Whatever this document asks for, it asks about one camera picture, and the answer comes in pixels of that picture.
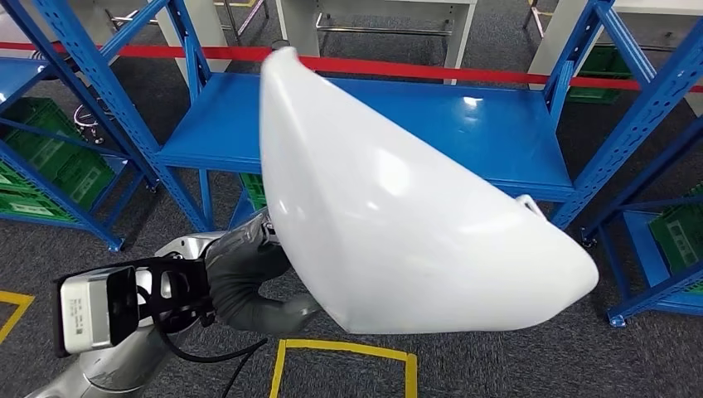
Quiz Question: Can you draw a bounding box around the black camera mounting bracket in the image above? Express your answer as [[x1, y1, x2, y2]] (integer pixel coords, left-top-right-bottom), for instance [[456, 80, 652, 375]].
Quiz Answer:
[[131, 256, 212, 335]]

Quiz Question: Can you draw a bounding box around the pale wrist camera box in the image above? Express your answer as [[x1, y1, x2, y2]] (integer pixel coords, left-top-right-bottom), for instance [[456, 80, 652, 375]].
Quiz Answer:
[[53, 265, 140, 359]]

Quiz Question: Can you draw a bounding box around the green plastic crate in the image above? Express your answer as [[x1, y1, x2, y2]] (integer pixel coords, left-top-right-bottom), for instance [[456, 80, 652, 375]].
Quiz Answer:
[[565, 45, 633, 105], [0, 97, 118, 212], [647, 183, 703, 295], [240, 172, 269, 212], [0, 164, 75, 222]]

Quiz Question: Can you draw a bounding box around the yellow floor tape square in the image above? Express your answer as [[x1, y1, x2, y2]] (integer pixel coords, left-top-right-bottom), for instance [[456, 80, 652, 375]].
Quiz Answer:
[[269, 338, 419, 398], [0, 291, 35, 346]]

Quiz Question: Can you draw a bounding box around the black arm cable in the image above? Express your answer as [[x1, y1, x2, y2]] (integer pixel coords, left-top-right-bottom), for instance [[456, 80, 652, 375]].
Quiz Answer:
[[148, 285, 270, 398]]

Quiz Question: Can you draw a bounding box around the white desk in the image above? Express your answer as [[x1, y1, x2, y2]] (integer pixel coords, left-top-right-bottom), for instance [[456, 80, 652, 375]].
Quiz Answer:
[[274, 0, 478, 86], [526, 0, 703, 119], [0, 0, 232, 75]]

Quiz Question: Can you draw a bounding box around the white plastic shell part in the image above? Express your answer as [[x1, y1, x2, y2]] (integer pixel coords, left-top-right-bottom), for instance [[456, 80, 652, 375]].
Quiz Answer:
[[259, 46, 599, 335]]

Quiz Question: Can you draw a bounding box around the red barrier belt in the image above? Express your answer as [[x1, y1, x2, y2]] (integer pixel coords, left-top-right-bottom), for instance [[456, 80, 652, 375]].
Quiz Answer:
[[0, 41, 274, 62], [298, 55, 703, 94]]

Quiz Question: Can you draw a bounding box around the black stool chrome base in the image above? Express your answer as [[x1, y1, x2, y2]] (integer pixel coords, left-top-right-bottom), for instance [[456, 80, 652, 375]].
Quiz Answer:
[[72, 101, 116, 145]]

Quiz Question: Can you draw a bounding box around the blue metal shelf rack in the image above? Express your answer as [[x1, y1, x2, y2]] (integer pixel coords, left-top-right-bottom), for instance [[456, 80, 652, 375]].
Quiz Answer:
[[0, 55, 160, 253], [579, 115, 703, 329], [0, 0, 703, 235]]

